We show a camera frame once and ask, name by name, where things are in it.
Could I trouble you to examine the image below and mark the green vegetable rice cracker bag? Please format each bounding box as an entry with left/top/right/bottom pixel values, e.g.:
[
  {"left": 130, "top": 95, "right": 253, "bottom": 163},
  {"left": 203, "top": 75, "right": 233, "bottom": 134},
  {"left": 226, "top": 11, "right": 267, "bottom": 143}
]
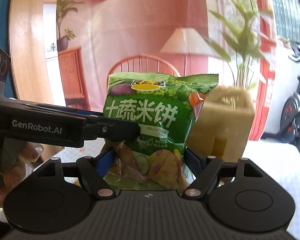
[{"left": 103, "top": 72, "right": 218, "bottom": 192}]

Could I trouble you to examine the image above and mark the person's left hand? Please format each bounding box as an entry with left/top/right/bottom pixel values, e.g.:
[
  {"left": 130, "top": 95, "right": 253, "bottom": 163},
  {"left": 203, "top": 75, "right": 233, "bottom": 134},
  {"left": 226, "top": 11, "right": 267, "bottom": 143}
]
[{"left": 0, "top": 142, "right": 44, "bottom": 207}]

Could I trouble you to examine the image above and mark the taped cardboard box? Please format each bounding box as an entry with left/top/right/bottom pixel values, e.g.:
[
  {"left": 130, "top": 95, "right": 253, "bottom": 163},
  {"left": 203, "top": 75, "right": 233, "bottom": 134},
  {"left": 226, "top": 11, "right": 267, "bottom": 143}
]
[{"left": 186, "top": 85, "right": 255, "bottom": 163}]

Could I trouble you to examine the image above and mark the plaid strawberry bed sheet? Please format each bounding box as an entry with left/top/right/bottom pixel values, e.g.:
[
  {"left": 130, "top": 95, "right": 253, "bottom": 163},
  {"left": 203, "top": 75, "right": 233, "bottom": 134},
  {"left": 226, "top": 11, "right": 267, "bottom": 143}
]
[{"left": 0, "top": 137, "right": 300, "bottom": 240}]

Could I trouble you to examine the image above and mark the pink printed backdrop cloth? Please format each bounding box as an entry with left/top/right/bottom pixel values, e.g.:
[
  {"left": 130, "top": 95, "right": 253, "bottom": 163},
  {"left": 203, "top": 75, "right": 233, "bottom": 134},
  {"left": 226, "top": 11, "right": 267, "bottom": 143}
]
[{"left": 43, "top": 0, "right": 277, "bottom": 140}]

